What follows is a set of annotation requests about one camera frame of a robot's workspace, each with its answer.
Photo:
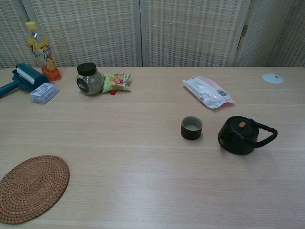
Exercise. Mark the small red candy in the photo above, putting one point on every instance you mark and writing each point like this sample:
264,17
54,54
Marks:
113,92

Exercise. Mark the teal lint roller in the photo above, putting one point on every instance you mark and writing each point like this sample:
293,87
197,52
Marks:
37,79

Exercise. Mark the woven folding screen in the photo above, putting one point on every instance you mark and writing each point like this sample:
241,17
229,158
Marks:
190,31

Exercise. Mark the round woven rattan mat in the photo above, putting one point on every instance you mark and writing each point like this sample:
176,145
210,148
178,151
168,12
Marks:
31,188

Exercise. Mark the small round green lid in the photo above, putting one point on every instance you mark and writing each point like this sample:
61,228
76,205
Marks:
190,134

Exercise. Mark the glass jar black lid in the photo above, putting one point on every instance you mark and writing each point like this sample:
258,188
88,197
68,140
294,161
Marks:
90,83

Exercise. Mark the brass screen hinge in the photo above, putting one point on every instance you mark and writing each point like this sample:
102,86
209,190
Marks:
244,30

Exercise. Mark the white round table grommet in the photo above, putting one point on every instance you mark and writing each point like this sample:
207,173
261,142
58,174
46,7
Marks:
271,78

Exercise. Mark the green snack bag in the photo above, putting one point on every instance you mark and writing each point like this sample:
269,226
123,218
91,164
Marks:
116,82

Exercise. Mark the small clear plastic box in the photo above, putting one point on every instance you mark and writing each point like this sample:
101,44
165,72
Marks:
44,94

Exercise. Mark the white pink plastic package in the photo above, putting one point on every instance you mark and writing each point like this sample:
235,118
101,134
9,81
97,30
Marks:
209,91

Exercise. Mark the orange drink bottle yellow cap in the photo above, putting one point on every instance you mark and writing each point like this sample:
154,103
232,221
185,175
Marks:
48,68

